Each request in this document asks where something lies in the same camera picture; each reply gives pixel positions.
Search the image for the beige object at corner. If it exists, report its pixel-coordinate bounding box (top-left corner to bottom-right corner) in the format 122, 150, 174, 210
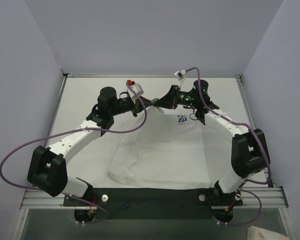
247, 226, 289, 240

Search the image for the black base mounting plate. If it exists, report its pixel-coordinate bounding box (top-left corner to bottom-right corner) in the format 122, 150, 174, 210
63, 188, 243, 223

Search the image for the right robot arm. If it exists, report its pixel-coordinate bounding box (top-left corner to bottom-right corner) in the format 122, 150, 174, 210
153, 79, 271, 194

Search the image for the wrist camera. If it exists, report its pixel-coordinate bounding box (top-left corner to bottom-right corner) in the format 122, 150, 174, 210
125, 79, 144, 101
174, 69, 187, 88

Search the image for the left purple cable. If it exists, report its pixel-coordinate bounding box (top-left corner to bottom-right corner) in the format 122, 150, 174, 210
0, 86, 148, 225

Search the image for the aluminium frame rail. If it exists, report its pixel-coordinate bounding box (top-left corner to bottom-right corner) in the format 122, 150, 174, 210
19, 73, 290, 210

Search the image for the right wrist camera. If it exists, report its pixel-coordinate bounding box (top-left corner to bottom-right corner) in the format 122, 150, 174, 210
174, 69, 187, 88

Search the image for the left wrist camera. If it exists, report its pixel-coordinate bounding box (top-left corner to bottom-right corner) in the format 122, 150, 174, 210
125, 79, 144, 101

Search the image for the white t-shirt with flower print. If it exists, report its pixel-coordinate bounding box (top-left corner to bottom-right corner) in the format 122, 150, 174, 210
107, 107, 231, 190

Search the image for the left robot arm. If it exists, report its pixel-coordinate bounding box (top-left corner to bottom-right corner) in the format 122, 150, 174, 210
27, 81, 152, 206

